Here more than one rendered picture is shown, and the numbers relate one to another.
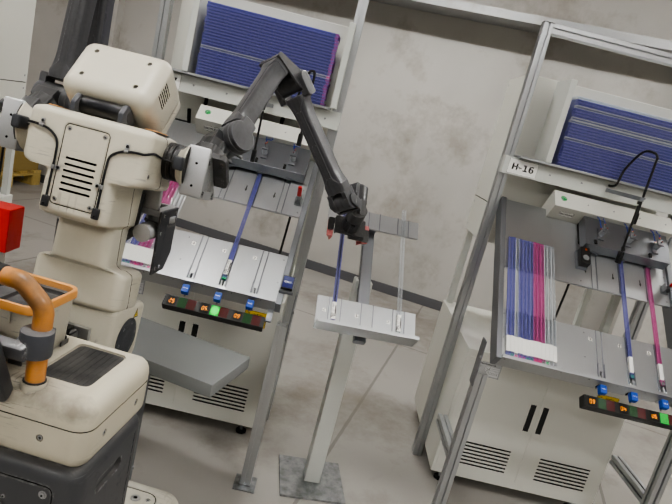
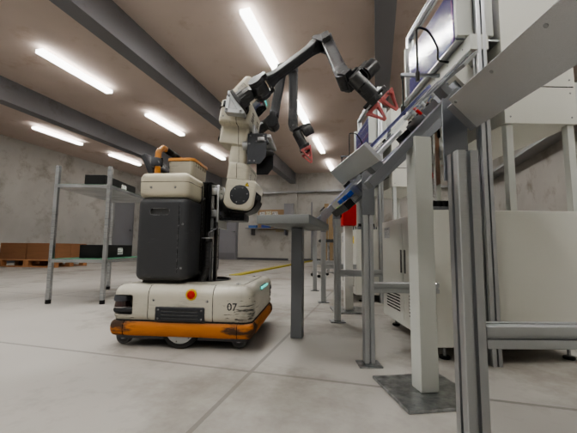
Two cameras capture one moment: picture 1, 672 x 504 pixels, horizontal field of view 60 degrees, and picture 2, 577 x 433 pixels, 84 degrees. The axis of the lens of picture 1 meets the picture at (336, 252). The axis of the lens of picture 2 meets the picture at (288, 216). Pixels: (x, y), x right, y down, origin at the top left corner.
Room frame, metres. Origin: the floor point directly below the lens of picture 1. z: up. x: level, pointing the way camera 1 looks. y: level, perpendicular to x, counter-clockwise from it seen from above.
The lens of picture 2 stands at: (1.60, -1.21, 0.45)
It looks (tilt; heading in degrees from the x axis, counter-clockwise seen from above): 6 degrees up; 91
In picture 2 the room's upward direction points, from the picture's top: 1 degrees clockwise
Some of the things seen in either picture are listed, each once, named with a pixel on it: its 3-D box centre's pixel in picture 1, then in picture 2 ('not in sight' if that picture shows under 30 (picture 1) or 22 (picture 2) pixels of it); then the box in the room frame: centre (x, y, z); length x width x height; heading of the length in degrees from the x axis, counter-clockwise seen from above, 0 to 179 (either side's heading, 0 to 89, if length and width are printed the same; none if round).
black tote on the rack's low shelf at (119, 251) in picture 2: not in sight; (108, 251); (-0.12, 1.79, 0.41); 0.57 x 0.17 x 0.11; 92
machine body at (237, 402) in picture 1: (202, 327); (464, 277); (2.49, 0.51, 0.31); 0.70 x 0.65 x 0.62; 92
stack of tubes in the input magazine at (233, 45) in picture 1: (268, 55); (439, 49); (2.37, 0.44, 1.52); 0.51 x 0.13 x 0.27; 92
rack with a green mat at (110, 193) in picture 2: not in sight; (109, 235); (-0.12, 1.79, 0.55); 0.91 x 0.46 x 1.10; 92
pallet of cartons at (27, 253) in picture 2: not in sight; (45, 254); (-3.88, 5.87, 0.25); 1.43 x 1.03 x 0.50; 168
